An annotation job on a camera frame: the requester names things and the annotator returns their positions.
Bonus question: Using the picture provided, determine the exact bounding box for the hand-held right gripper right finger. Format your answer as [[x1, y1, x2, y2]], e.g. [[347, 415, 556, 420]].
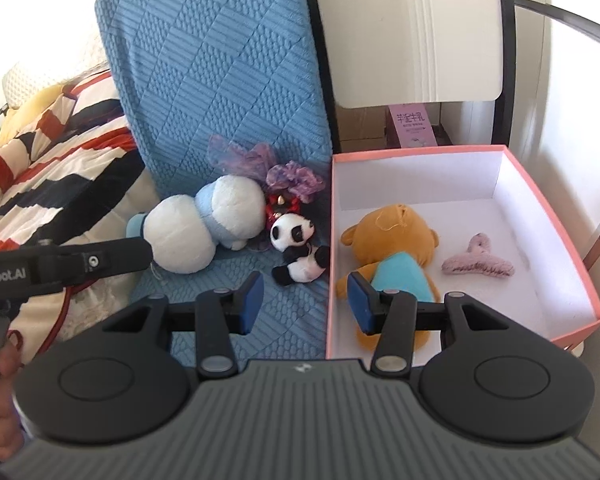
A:
[[347, 271, 501, 377]]

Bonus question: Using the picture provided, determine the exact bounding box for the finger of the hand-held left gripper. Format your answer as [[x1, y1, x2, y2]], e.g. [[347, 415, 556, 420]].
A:
[[36, 236, 154, 287]]

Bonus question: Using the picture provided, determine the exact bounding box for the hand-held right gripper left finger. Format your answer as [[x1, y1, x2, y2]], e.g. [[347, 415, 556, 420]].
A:
[[102, 271, 266, 380]]

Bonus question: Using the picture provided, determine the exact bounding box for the white and blue penguin plush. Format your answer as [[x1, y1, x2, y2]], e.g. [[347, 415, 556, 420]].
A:
[[126, 175, 267, 274]]

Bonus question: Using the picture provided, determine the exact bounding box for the pink cardboard box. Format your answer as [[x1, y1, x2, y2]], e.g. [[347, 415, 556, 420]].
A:
[[325, 145, 600, 361]]

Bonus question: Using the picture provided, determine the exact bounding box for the brown bear plush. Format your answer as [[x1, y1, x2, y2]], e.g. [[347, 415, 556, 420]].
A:
[[336, 203, 442, 357]]

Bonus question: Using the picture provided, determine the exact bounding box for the panda plush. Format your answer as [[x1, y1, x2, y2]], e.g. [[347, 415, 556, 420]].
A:
[[270, 212, 332, 286]]

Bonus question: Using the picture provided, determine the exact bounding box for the small red toy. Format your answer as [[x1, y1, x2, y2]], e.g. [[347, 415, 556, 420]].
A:
[[264, 192, 292, 231]]

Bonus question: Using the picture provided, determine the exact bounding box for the red white navy striped blanket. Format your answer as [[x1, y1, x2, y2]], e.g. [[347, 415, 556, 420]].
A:
[[0, 72, 156, 356]]

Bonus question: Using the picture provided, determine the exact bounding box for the pink fuzzy hair claw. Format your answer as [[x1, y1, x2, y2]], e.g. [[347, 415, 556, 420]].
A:
[[441, 233, 516, 280]]

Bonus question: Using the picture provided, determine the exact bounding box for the purple tulle scrunchie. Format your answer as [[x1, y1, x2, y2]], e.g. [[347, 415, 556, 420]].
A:
[[266, 160, 329, 203], [207, 135, 277, 182]]

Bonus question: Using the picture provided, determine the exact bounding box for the yellow pillow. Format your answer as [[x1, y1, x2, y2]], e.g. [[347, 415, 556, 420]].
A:
[[0, 82, 76, 150]]

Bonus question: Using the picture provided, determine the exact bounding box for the brown cardboard box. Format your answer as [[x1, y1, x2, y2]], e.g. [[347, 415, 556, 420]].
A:
[[337, 106, 397, 154]]

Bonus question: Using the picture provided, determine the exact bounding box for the pink carton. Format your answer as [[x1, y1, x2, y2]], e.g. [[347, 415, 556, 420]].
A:
[[387, 103, 437, 150]]

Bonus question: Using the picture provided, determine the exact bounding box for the white textured pillow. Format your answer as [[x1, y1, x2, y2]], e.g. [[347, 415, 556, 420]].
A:
[[2, 50, 107, 111]]

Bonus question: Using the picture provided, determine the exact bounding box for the blue textured blanket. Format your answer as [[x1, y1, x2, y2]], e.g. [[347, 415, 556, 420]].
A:
[[95, 0, 337, 362]]

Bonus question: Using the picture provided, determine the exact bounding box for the red cable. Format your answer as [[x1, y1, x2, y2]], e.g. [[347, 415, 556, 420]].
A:
[[42, 280, 83, 363]]

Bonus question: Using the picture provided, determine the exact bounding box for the white chair with black frame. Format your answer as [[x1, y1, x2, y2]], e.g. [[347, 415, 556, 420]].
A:
[[299, 0, 517, 155]]

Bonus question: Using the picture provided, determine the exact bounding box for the black curved metal rail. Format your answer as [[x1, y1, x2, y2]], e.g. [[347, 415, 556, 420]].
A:
[[512, 0, 600, 63]]

